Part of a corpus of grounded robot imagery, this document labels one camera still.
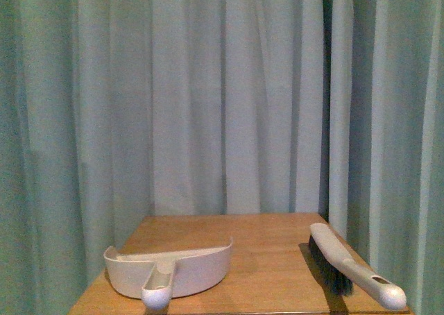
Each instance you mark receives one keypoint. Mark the beige plastic dustpan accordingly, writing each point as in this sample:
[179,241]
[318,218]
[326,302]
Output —
[156,278]

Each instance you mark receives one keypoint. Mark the beige hand brush black bristles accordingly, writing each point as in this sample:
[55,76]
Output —
[341,272]

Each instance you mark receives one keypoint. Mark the teal green curtain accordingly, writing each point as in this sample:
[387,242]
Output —
[112,110]

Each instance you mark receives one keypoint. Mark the wooden bedside table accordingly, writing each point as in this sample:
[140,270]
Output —
[271,269]

